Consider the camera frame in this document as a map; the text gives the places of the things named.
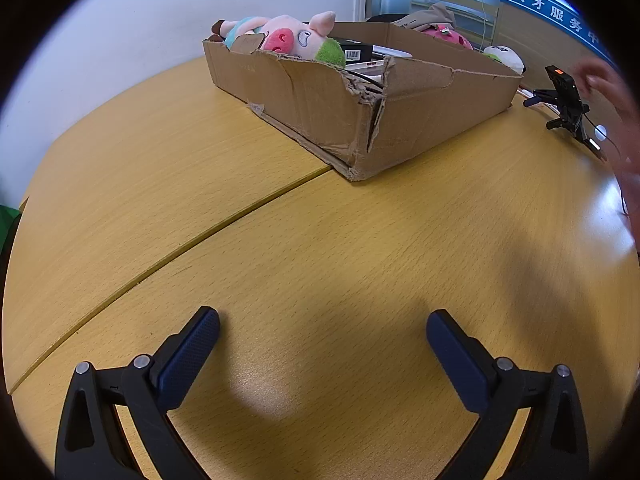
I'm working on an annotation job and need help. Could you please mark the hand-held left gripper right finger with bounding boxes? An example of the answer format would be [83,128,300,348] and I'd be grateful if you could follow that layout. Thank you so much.
[426,310,591,480]

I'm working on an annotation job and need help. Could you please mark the green cloth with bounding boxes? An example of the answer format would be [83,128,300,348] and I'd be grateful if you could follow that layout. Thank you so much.
[0,205,21,261]

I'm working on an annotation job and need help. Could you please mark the beige cloth bag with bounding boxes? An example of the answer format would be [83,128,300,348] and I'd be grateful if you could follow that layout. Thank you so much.
[390,2,458,31]

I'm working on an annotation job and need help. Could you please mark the white plush toy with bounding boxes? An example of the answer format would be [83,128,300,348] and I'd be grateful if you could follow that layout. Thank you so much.
[482,45,526,75]

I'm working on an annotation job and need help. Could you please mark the person's right hand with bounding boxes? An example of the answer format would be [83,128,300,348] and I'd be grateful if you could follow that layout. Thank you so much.
[572,57,640,161]

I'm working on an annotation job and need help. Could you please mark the small black box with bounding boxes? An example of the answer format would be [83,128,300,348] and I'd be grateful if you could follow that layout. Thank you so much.
[330,36,373,63]

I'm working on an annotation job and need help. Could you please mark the brown cardboard box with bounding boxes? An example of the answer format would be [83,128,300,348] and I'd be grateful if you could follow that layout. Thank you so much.
[202,21,524,182]

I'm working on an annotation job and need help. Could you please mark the person's right forearm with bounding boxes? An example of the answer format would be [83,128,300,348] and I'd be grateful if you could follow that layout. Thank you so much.
[612,150,640,251]

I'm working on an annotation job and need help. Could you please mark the magenta plush toy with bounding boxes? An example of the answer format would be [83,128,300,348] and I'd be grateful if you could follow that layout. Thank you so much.
[420,24,473,51]

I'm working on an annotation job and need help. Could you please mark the black sunglasses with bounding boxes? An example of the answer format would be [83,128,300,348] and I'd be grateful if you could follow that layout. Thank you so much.
[346,71,386,95]

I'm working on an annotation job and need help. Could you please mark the wooden desktop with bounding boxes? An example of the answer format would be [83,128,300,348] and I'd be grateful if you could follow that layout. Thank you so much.
[2,55,640,480]

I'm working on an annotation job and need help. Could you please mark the thin black cable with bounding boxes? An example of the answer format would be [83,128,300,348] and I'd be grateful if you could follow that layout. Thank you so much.
[585,110,632,217]

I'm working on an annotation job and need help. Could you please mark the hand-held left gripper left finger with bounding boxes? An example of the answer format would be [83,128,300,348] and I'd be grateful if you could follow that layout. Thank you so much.
[55,306,221,480]

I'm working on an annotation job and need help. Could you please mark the pink pig plush toy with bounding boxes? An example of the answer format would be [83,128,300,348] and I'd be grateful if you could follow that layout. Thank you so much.
[210,11,347,67]

